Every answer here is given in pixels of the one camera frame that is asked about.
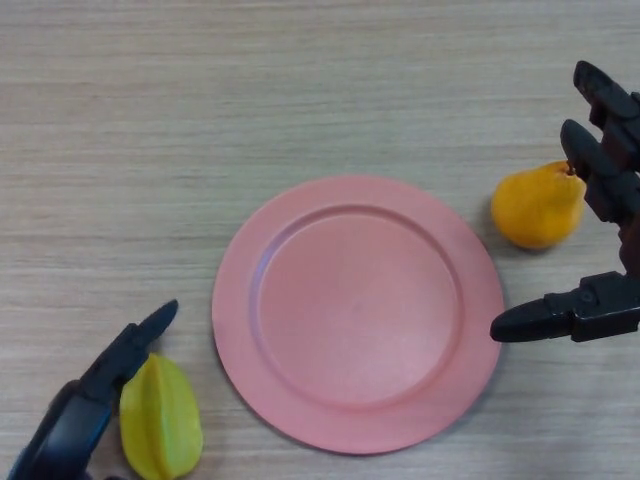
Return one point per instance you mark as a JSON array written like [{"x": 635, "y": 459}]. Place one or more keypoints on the yellow starfruit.
[{"x": 160, "y": 420}]

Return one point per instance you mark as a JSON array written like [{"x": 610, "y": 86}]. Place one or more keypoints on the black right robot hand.
[{"x": 600, "y": 310}]

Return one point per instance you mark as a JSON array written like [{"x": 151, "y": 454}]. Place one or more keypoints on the orange yellow pear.
[{"x": 535, "y": 210}]

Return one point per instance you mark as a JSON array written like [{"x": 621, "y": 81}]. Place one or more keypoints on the pink round plate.
[{"x": 360, "y": 320}]

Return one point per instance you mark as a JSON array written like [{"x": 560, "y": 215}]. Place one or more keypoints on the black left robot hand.
[{"x": 70, "y": 430}]

